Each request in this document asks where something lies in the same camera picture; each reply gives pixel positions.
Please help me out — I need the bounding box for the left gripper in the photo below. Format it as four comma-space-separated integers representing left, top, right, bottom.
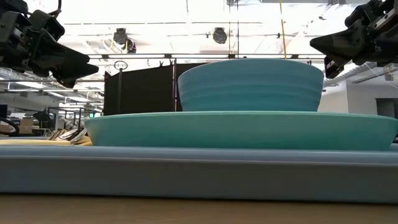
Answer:
0, 9, 100, 89

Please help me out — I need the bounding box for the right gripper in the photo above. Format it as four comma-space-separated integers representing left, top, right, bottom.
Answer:
310, 0, 398, 78

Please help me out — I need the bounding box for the spoon with orange handle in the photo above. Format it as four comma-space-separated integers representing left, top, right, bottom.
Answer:
58, 127, 85, 142

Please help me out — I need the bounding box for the blue bowl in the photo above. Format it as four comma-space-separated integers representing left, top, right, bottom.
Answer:
177, 58, 325, 112

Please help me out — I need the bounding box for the teal round plate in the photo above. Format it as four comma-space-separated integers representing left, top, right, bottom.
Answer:
84, 110, 398, 152

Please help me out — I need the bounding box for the blue plastic tray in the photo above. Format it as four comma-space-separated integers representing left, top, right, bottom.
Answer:
0, 136, 398, 205

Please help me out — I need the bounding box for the hanging power plug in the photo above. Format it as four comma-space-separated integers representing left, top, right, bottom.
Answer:
123, 37, 137, 54

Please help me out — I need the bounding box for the cardboard box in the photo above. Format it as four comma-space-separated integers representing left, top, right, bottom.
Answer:
18, 117, 35, 135

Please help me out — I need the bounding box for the black partition panel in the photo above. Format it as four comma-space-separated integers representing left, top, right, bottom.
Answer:
103, 63, 206, 116

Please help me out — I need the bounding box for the white corrugated ceiling duct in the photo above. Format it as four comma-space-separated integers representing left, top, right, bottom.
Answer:
323, 62, 398, 88

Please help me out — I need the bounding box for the ring topped pole stand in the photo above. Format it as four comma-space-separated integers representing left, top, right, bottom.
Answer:
113, 60, 129, 115

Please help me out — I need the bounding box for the black ceiling cable reel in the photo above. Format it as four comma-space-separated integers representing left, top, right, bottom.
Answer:
212, 27, 228, 45
113, 27, 129, 45

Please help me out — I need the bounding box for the yellow hanging cable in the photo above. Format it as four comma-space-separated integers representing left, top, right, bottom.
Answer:
279, 0, 287, 60

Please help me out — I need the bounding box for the black metal table frame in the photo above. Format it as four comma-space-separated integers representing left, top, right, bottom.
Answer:
88, 53, 326, 60

